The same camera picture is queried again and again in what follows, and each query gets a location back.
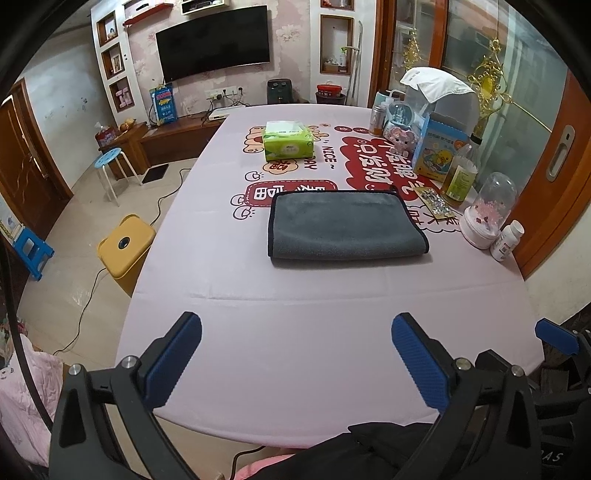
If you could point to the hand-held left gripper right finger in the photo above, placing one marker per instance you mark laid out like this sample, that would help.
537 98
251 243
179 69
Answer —
418 364

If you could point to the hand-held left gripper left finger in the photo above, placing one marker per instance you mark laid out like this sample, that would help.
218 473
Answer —
173 360

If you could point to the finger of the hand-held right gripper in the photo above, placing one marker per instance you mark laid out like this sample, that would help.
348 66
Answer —
556 333

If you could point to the grey towel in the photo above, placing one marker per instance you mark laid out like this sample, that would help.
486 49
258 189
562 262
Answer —
344 226

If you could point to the black jacket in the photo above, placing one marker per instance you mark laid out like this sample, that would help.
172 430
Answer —
369 454

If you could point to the white pill bottle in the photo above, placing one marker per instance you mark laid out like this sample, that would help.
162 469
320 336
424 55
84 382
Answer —
507 242

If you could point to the yellow plastic stool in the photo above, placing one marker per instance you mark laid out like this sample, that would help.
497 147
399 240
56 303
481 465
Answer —
124 249

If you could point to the glass dome ornament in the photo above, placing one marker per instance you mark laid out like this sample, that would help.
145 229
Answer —
489 212

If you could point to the pink garment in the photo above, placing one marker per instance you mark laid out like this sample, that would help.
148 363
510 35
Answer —
263 468

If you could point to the pink quilt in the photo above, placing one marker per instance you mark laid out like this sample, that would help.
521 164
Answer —
27 392

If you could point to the pill blister packs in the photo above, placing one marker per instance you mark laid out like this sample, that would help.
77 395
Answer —
434 203

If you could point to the wooden sliding glass door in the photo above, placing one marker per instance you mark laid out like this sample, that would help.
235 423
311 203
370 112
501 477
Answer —
549 157

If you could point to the blue folding step stool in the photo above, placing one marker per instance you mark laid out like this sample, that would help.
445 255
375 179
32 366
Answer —
32 249

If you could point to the yellow oil bottle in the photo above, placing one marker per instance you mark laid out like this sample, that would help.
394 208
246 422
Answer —
459 177

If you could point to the black floor mat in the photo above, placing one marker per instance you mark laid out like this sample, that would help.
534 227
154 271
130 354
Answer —
154 175

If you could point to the blue round stool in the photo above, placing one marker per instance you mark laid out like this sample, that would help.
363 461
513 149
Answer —
107 159

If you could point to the blue duck print box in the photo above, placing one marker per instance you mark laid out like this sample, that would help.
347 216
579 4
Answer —
436 152

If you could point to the wooden television cabinet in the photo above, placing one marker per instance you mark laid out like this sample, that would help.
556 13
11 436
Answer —
184 136

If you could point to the pink plush toy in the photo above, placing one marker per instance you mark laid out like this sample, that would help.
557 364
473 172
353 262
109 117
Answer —
400 141

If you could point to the red snack bag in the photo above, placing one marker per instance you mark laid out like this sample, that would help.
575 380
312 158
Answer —
106 136

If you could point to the small spice jar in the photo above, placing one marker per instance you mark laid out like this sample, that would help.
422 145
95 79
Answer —
378 121

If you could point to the snow globe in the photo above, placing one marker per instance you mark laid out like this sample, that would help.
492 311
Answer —
400 117

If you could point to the green tissue box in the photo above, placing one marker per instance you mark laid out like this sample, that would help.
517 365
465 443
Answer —
288 141

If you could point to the white set-top box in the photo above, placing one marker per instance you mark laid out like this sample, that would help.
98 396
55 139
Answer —
226 113

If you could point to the blue printed carton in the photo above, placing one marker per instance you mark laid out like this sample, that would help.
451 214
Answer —
164 106

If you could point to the gold hanging ornament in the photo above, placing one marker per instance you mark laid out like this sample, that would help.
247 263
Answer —
489 83

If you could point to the white covered water dispenser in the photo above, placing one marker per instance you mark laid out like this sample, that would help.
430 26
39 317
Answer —
443 94

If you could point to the white power strip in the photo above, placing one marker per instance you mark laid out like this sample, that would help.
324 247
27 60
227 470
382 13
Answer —
224 93

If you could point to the black air fryer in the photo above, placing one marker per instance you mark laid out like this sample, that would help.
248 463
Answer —
280 91

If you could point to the black curved television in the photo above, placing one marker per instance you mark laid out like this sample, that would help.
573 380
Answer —
213 44

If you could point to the white wall shelf unit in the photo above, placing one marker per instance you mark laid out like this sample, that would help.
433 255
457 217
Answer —
113 60

